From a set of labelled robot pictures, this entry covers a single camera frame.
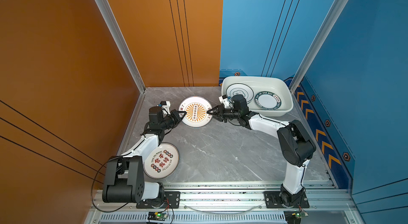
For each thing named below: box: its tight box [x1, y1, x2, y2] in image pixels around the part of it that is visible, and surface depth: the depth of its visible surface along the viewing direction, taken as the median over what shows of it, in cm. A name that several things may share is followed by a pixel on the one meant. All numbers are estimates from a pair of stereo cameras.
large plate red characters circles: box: [143, 142, 180, 180], surface depth 86 cm
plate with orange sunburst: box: [178, 95, 213, 128], surface depth 89 cm
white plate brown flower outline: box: [225, 82, 255, 104], surface depth 118 cm
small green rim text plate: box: [254, 91, 282, 110], surface depth 111 cm
